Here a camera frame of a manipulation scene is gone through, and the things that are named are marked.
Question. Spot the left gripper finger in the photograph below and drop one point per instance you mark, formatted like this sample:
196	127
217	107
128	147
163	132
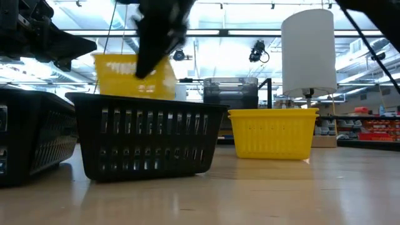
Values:
72	43
64	65

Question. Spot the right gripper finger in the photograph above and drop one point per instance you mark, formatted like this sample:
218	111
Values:
153	53

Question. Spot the yellow basket with label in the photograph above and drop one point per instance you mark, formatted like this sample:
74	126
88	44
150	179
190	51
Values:
118	81

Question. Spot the translucent smoky grey bin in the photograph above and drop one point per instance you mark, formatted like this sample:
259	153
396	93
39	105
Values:
231	86
231	102

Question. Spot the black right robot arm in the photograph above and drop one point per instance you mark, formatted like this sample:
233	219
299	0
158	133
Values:
375	12

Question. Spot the background storage shelf unit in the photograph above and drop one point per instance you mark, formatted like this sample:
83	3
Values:
368	144

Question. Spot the black ceiling spotlight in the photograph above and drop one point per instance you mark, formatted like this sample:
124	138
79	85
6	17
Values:
378	56
178	55
257	50

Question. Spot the black slotted plastic basket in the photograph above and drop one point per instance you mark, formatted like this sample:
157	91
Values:
31	137
147	137

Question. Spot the yellow plastic basket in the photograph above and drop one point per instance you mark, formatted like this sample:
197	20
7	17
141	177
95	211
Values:
273	111
272	137

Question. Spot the white cylindrical lamp shade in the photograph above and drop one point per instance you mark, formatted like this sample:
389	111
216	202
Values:
309	53

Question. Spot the lamp stand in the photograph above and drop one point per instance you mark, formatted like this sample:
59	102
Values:
308	97

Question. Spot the red storage bin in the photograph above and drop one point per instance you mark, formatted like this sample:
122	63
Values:
375	136

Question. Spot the ceiling track rail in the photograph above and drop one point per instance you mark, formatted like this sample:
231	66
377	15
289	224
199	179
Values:
250	32

